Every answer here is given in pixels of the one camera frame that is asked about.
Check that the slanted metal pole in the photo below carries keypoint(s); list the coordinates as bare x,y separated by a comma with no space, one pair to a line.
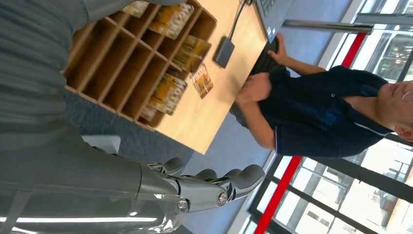
322,26

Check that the person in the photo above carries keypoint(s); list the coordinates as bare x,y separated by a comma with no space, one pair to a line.
322,113

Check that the grey laptop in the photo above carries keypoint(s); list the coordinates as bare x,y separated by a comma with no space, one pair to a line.
274,16

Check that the small black adapter box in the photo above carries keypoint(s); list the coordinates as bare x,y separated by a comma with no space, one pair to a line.
224,51

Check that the wooden card organizer box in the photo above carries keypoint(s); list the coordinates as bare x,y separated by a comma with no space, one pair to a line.
109,68

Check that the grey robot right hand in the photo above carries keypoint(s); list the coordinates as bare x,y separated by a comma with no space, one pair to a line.
80,181

